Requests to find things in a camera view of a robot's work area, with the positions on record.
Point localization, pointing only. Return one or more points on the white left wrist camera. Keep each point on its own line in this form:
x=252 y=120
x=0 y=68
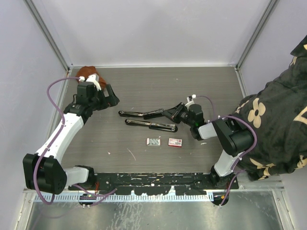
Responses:
x=94 y=78

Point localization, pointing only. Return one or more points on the aluminium frame post right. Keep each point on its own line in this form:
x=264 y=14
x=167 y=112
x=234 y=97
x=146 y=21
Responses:
x=257 y=31

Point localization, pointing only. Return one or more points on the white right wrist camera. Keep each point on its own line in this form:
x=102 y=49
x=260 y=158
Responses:
x=190 y=100

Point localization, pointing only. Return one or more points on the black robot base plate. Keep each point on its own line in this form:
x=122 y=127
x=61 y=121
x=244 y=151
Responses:
x=188 y=183

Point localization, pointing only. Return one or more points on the black stapler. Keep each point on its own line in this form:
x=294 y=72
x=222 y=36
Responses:
x=145 y=115
x=152 y=125

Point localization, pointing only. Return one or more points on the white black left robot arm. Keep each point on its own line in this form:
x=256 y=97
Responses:
x=43 y=170

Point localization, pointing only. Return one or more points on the black floral fleece garment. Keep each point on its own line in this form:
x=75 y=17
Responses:
x=278 y=115

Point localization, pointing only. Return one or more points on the orange-brown cloth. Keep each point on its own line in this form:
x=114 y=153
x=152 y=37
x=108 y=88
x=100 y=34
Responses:
x=90 y=72

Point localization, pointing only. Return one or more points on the aluminium frame post left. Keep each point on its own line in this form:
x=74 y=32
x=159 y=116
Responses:
x=46 y=32

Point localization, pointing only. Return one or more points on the aluminium frame post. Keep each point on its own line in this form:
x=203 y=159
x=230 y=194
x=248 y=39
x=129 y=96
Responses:
x=46 y=32
x=257 y=31

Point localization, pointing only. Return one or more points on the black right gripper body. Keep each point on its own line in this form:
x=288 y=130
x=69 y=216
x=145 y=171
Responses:
x=185 y=119

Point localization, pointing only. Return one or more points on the perforated cable duct strip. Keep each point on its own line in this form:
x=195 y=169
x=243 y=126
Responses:
x=170 y=197

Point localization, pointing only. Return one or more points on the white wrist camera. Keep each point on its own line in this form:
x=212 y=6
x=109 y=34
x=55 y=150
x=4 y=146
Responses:
x=190 y=100
x=94 y=78

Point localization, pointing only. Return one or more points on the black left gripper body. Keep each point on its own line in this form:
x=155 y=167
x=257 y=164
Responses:
x=96 y=101

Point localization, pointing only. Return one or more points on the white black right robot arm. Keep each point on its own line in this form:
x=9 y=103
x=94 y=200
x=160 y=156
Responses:
x=236 y=138

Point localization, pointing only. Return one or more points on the aluminium front rail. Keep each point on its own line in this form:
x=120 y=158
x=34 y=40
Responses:
x=26 y=190

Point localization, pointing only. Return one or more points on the red white staple box sleeve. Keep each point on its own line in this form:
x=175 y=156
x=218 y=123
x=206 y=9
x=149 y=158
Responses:
x=174 y=142

